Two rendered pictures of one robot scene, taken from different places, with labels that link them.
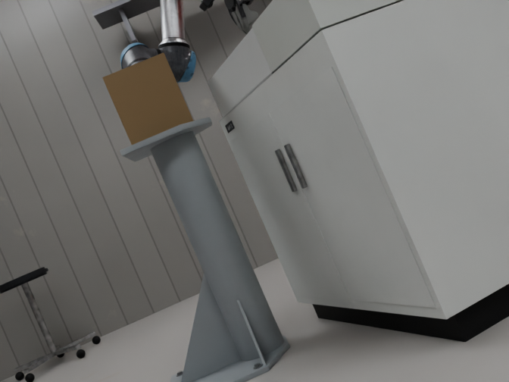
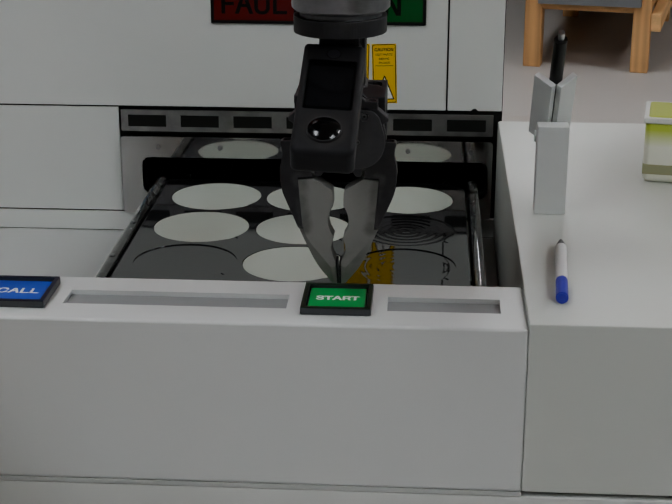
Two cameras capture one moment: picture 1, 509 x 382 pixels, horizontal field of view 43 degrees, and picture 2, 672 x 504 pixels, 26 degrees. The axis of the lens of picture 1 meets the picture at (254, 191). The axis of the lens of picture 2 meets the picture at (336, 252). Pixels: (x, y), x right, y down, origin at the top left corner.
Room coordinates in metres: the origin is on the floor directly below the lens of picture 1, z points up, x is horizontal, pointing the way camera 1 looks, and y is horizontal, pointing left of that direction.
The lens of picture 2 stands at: (1.57, 0.83, 1.39)
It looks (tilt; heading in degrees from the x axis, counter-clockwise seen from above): 20 degrees down; 293
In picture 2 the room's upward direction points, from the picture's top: straight up
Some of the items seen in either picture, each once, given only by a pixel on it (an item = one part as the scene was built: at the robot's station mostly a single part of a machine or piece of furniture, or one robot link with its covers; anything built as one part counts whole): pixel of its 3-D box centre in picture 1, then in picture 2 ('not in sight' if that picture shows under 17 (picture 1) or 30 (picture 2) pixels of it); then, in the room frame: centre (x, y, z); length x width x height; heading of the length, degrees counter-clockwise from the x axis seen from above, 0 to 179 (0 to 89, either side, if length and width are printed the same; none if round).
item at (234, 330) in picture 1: (188, 257); not in sight; (2.21, 0.30, 0.41); 0.51 x 0.44 x 0.82; 93
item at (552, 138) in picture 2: not in sight; (551, 138); (1.90, -0.47, 1.03); 0.06 x 0.04 x 0.13; 109
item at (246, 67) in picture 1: (248, 73); (185, 378); (2.11, -0.13, 0.89); 0.55 x 0.09 x 0.14; 19
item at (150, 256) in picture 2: not in sight; (303, 230); (2.16, -0.50, 0.90); 0.34 x 0.34 x 0.01; 19
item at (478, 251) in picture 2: not in sight; (475, 236); (1.99, -0.56, 0.90); 0.37 x 0.01 x 0.01; 109
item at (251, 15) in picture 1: (249, 17); (360, 220); (1.98, -0.20, 1.02); 0.06 x 0.03 x 0.09; 109
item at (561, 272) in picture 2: not in sight; (561, 268); (1.84, -0.30, 0.97); 0.14 x 0.01 x 0.01; 105
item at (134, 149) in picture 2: not in sight; (305, 176); (2.25, -0.69, 0.89); 0.44 x 0.02 x 0.10; 19
